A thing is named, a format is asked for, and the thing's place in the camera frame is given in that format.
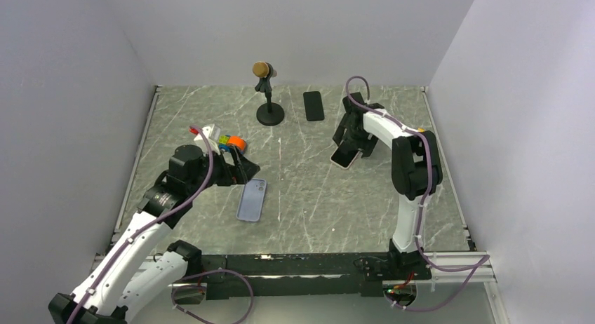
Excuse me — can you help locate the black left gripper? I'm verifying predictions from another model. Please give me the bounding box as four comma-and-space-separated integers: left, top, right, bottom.
188, 144, 260, 196

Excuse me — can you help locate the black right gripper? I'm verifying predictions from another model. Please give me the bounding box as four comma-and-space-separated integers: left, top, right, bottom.
333, 116, 379, 158

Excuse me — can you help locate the phone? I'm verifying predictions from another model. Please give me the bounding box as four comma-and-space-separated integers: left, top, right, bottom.
303, 91, 325, 121
330, 141, 362, 170

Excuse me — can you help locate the lavender phone case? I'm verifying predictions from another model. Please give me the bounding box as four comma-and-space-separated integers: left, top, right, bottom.
236, 178, 267, 222

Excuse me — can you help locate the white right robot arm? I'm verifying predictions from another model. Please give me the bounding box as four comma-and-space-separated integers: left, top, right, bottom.
330, 93, 443, 279

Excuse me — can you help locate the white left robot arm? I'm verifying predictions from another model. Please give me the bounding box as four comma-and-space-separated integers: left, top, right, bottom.
48, 144, 260, 323

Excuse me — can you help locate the colourful toy car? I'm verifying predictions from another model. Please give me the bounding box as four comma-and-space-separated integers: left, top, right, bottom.
218, 135, 247, 154

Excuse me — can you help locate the black microphone stand with cork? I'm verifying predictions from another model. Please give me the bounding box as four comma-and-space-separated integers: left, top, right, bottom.
253, 61, 285, 126

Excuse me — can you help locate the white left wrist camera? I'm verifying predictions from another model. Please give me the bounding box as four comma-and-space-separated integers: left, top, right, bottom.
189, 123, 221, 152

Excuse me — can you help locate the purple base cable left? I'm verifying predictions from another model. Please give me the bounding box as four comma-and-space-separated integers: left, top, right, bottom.
171, 267, 255, 324

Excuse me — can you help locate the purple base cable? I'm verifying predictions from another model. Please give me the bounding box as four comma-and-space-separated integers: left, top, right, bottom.
384, 259, 491, 313
171, 267, 255, 324

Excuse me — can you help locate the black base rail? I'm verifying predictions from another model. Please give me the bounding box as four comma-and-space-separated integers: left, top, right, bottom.
201, 252, 432, 300

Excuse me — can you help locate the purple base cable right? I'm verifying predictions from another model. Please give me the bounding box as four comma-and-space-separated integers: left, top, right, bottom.
384, 259, 491, 313

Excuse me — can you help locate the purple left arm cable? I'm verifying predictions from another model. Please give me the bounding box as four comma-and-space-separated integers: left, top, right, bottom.
65, 126, 215, 324

